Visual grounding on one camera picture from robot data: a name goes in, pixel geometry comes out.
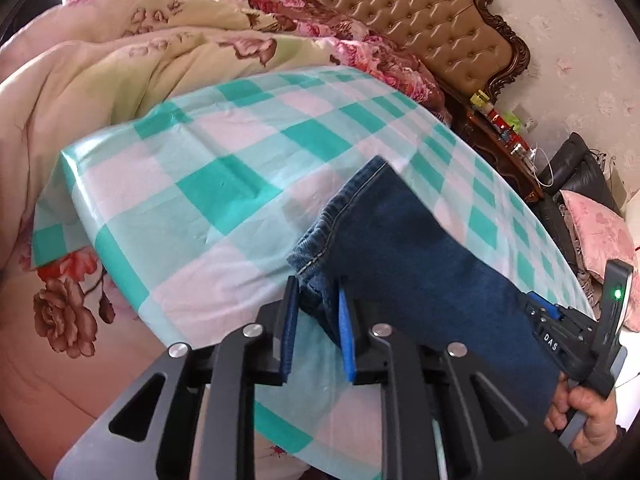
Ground person's right forearm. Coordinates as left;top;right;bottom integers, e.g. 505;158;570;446
575;424;639;472

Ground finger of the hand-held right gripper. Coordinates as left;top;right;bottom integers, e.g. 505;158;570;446
520;292;556;330
550;306;596;333

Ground large pink floral pillow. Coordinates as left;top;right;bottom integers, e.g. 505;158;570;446
559;189;640;335

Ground black leather armchair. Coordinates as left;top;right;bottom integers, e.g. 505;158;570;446
536;132;627;283

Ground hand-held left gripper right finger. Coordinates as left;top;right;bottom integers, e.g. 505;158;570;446
337;287;586;480

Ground brown plaid cloth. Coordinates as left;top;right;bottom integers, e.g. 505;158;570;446
574;269;602;307

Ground dark wooden nightstand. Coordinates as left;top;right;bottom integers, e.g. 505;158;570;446
444;94;547;207

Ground blue denim pants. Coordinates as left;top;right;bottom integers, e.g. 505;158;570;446
286;155;567;402

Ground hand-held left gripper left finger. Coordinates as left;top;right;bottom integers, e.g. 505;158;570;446
52;276;301;480

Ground tufted leather carved headboard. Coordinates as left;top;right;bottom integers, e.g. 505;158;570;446
235;0;532;107

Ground cream floral quilt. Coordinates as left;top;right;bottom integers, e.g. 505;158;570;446
0;0;353;463

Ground white charger with cable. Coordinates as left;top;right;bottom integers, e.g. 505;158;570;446
530;146;558;188

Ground red floral blanket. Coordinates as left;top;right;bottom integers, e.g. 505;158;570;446
235;0;452;127

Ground green white checked cloth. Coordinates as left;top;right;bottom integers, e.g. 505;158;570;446
32;65;597;480

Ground person's right hand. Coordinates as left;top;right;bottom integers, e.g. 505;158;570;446
545;377;626;461

